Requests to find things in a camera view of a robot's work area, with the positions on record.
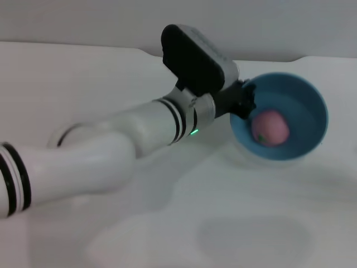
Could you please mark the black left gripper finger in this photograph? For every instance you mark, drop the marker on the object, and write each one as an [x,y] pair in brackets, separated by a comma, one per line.
[249,103]

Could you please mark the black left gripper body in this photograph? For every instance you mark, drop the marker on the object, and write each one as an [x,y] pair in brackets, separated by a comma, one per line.
[227,97]

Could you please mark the pink toy peach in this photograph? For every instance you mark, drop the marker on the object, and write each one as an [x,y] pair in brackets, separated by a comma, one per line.
[270,128]

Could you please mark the blue bowl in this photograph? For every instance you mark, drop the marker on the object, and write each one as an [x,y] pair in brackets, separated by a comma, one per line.
[304,100]

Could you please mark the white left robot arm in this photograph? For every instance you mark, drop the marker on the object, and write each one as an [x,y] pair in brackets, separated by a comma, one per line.
[97,145]

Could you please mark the black and silver left wrist camera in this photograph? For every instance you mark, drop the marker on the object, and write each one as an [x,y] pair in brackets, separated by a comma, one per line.
[192,64]

